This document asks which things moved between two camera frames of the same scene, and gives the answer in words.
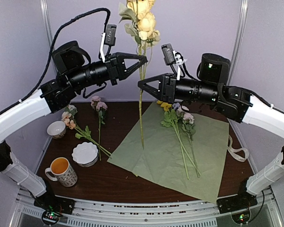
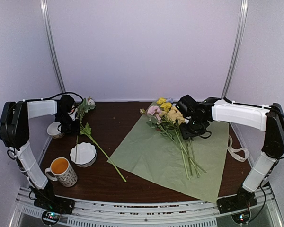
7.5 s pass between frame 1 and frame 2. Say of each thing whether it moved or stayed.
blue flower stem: moved
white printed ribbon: stayed
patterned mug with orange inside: stayed
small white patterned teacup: stayed
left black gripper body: moved
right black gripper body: moved
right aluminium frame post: stayed
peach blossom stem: moved
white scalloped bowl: stayed
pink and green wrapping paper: stayed
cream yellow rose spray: moved
